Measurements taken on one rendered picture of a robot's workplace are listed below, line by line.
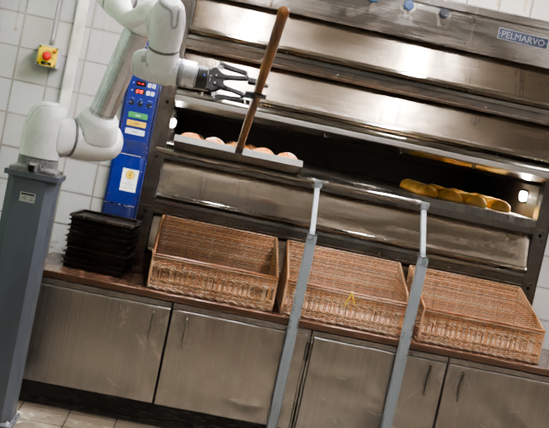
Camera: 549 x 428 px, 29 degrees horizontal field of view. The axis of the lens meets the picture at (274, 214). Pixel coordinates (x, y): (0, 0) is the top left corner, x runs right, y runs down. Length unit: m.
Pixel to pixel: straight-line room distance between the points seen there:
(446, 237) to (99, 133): 1.83
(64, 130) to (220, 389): 1.30
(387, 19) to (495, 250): 1.21
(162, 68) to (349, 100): 1.75
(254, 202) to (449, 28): 1.22
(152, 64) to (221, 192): 1.66
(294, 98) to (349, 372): 1.31
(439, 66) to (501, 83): 0.31
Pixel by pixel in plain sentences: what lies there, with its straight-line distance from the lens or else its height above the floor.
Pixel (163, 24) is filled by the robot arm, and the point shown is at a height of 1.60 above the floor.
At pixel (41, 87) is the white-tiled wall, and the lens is 5.07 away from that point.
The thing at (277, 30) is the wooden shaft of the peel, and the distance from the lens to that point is 2.85.
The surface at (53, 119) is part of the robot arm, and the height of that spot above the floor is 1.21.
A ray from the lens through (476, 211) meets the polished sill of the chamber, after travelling 5.16.
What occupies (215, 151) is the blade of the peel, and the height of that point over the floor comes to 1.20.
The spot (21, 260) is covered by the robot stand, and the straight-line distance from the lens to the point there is 4.16.
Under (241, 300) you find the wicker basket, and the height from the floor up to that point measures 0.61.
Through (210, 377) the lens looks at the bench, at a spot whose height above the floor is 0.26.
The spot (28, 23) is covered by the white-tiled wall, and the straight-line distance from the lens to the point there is 5.09.
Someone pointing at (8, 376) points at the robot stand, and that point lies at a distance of 4.26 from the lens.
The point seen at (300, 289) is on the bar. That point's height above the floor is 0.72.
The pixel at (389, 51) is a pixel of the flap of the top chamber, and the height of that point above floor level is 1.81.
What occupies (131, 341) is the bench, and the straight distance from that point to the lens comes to 4.57.
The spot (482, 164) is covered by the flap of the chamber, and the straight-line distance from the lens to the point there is 5.00.
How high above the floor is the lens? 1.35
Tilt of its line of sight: 4 degrees down
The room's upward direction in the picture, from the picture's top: 12 degrees clockwise
